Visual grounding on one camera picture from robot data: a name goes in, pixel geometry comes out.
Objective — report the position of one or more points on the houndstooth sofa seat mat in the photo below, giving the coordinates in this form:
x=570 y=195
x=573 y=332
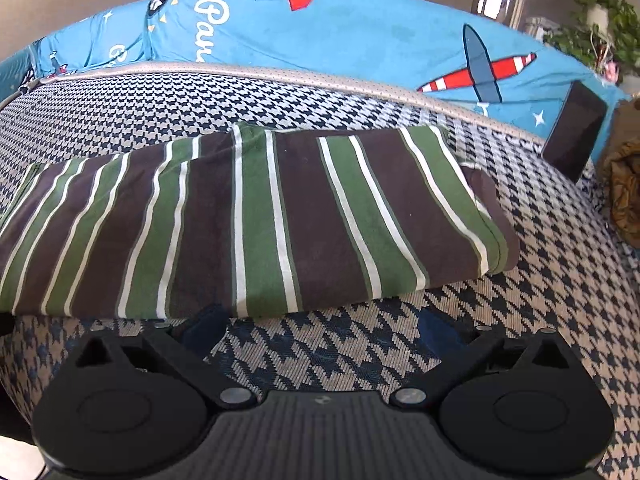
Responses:
x=550 y=270

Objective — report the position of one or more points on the brown crumpled cloth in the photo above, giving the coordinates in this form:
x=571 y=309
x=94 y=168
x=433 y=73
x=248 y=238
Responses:
x=625 y=185

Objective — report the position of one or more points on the pink flower ornament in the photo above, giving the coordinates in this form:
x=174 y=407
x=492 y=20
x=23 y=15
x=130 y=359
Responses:
x=611 y=70

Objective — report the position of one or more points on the green brown striped shirt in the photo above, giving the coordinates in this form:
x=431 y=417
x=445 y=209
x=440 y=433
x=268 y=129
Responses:
x=275 y=220

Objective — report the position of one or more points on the potted green plant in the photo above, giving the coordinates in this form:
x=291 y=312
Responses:
x=610 y=5

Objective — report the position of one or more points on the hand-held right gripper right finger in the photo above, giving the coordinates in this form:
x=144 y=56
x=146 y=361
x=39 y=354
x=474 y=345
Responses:
x=440 y=330

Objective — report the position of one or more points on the white box appliance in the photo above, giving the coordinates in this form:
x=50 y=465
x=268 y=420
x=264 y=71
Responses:
x=540 y=27

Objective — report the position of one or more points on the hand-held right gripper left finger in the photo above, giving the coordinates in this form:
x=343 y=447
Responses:
x=202 y=329

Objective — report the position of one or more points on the black tablet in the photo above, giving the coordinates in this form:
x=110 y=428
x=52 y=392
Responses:
x=575 y=130

